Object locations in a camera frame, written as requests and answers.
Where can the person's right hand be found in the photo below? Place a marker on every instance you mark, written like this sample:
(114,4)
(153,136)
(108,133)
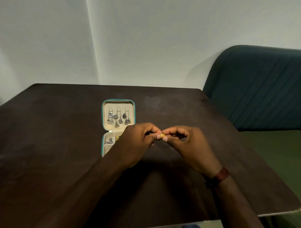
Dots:
(195,150)

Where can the person's left hand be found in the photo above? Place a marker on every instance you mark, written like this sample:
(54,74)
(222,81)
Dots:
(134,143)

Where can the person's left forearm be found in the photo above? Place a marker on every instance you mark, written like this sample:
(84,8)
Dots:
(75,197)

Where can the person's blue trouser leg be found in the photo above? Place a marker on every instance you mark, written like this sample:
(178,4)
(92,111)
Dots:
(190,226)

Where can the silver pearl cluster earring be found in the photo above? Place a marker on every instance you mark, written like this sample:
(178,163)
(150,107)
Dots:
(109,141)

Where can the red thread wristband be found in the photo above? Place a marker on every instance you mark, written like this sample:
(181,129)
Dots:
(221,175)

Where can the teal jewelry box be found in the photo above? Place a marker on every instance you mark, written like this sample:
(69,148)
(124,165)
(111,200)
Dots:
(118,103)

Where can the green fabric cover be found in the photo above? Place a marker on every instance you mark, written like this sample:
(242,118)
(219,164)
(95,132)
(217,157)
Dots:
(277,159)

